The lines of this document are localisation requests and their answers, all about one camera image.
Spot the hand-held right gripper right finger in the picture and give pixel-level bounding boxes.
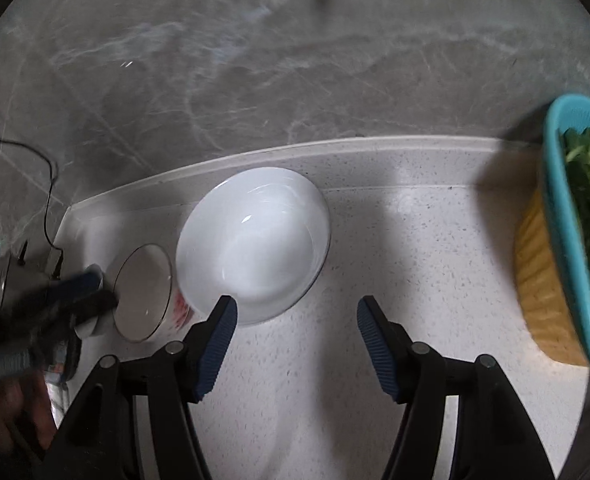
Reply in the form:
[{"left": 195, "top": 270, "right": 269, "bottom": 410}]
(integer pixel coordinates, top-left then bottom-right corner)
[{"left": 356, "top": 295, "right": 558, "bottom": 480}]

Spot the stainless steel rice cooker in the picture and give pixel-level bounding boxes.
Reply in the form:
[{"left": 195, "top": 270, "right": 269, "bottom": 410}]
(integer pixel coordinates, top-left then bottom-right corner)
[{"left": 0, "top": 247, "right": 83, "bottom": 401}]

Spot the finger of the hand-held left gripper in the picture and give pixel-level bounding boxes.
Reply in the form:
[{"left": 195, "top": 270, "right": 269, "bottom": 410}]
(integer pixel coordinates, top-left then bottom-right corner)
[
  {"left": 45, "top": 291, "right": 120, "bottom": 332},
  {"left": 25, "top": 269, "right": 104, "bottom": 311}
]

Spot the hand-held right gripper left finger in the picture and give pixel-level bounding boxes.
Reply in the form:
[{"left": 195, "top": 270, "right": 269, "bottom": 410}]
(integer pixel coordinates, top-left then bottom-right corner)
[{"left": 42, "top": 295, "right": 239, "bottom": 480}]

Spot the person's left hand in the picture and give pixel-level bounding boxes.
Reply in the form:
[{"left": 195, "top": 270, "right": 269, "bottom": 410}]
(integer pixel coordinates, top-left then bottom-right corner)
[{"left": 0, "top": 375, "right": 58, "bottom": 461}]

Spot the patterned dark rim bowl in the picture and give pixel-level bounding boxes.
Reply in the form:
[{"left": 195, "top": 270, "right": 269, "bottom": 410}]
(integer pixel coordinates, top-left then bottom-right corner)
[{"left": 111, "top": 243, "right": 196, "bottom": 344}]

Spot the black power cord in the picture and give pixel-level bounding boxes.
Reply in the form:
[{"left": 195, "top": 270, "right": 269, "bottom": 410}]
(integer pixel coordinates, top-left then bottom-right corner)
[{"left": 0, "top": 80, "right": 66, "bottom": 273}]

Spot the yellow ribbed basin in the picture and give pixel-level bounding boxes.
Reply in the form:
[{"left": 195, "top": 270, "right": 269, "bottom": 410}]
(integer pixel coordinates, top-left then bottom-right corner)
[{"left": 512, "top": 187, "right": 590, "bottom": 367}]

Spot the large white bowl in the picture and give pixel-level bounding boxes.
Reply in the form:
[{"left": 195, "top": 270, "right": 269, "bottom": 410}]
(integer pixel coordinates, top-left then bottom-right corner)
[{"left": 175, "top": 166, "right": 332, "bottom": 328}]

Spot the small white bowl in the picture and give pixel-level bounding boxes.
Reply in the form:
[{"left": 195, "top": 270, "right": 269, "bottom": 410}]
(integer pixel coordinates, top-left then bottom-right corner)
[{"left": 72, "top": 262, "right": 113, "bottom": 340}]

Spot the teal colander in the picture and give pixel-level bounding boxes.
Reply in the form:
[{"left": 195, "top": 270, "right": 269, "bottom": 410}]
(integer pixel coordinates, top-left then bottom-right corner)
[{"left": 542, "top": 92, "right": 590, "bottom": 393}]

